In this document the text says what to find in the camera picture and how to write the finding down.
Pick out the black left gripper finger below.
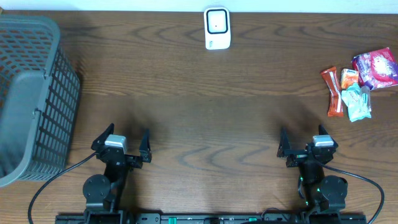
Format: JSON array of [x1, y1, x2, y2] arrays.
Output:
[[91, 123, 114, 151], [139, 129, 152, 163]]

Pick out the small orange snack packet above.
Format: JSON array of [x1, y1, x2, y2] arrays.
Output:
[[341, 68, 359, 90]]

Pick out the white barcode scanner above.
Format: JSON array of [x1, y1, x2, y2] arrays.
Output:
[[203, 7, 231, 50]]

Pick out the red orange snack bag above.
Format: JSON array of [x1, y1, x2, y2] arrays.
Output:
[[320, 67, 343, 117]]

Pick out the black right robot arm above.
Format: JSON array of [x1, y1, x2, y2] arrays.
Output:
[[277, 125, 348, 223]]

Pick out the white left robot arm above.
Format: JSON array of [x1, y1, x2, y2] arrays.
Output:
[[83, 123, 152, 224]]

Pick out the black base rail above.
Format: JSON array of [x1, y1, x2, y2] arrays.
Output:
[[55, 211, 368, 224]]

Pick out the grey plastic basket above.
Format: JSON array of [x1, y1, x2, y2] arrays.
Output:
[[1, 15, 81, 187]]

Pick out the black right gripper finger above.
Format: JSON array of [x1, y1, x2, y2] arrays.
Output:
[[318, 124, 338, 148], [277, 128, 291, 157]]

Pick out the teal wipes packet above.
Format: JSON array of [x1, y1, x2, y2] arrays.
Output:
[[341, 83, 371, 122]]

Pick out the purple pink pad package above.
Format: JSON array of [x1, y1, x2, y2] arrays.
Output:
[[352, 47, 397, 90]]

